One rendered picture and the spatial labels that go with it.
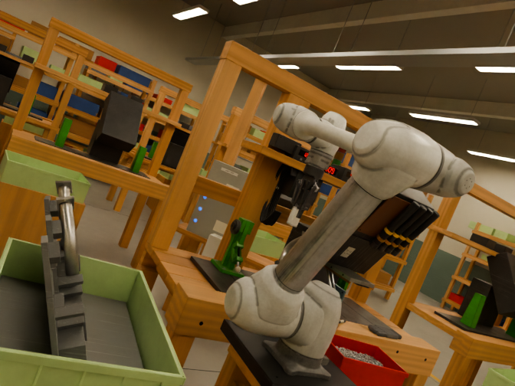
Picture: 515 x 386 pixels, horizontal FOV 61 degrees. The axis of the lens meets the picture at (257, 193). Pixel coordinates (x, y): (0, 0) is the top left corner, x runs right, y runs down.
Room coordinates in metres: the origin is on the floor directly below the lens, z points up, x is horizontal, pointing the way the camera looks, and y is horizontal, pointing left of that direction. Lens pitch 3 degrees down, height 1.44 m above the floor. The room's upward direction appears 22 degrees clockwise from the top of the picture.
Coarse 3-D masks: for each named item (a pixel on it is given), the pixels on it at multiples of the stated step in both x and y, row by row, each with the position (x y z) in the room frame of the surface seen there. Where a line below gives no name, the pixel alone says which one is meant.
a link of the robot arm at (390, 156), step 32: (384, 128) 1.02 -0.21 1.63; (384, 160) 1.01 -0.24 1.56; (416, 160) 1.03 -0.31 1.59; (352, 192) 1.11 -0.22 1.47; (384, 192) 1.07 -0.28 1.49; (320, 224) 1.16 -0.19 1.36; (352, 224) 1.13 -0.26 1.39; (288, 256) 1.23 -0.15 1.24; (320, 256) 1.18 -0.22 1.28; (256, 288) 1.25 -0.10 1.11; (288, 288) 1.23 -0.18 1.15; (256, 320) 1.24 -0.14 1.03; (288, 320) 1.27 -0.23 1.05
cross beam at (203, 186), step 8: (200, 176) 2.26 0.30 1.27; (200, 184) 2.26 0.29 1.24; (208, 184) 2.28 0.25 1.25; (216, 184) 2.30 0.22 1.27; (200, 192) 2.27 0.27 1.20; (208, 192) 2.29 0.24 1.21; (216, 192) 2.31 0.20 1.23; (224, 192) 2.33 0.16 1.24; (232, 192) 2.35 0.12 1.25; (240, 192) 2.37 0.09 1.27; (216, 200) 2.32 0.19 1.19; (224, 200) 2.34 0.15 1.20; (232, 200) 2.36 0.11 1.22; (280, 208) 2.51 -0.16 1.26; (288, 208) 2.58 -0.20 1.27; (280, 216) 2.52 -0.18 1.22; (288, 216) 2.54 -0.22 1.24; (304, 216) 2.59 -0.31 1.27; (288, 224) 2.55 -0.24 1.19
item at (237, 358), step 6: (228, 348) 1.48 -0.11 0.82; (234, 348) 1.45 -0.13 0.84; (234, 354) 1.44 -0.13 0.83; (234, 360) 1.43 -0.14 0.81; (240, 360) 1.40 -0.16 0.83; (240, 366) 1.39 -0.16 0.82; (246, 366) 1.36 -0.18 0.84; (246, 372) 1.35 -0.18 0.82; (252, 378) 1.32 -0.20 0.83; (252, 384) 1.31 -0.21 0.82; (258, 384) 1.28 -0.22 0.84
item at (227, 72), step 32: (224, 64) 2.11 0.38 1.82; (224, 96) 2.14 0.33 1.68; (288, 96) 2.30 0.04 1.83; (192, 128) 2.18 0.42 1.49; (192, 160) 2.12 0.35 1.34; (256, 160) 2.35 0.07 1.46; (256, 192) 2.32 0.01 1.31; (160, 224) 2.11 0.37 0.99; (256, 224) 2.35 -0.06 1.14; (384, 256) 2.83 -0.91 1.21; (352, 288) 2.85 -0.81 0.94
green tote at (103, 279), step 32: (32, 256) 1.31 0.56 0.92; (96, 288) 1.40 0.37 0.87; (128, 288) 1.45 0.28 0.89; (160, 320) 1.14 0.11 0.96; (0, 352) 0.76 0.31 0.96; (32, 352) 0.79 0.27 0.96; (160, 352) 1.05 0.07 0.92; (0, 384) 0.77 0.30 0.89; (32, 384) 0.79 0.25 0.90; (64, 384) 0.82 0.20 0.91; (96, 384) 0.84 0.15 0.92; (128, 384) 0.87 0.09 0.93; (160, 384) 0.89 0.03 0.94
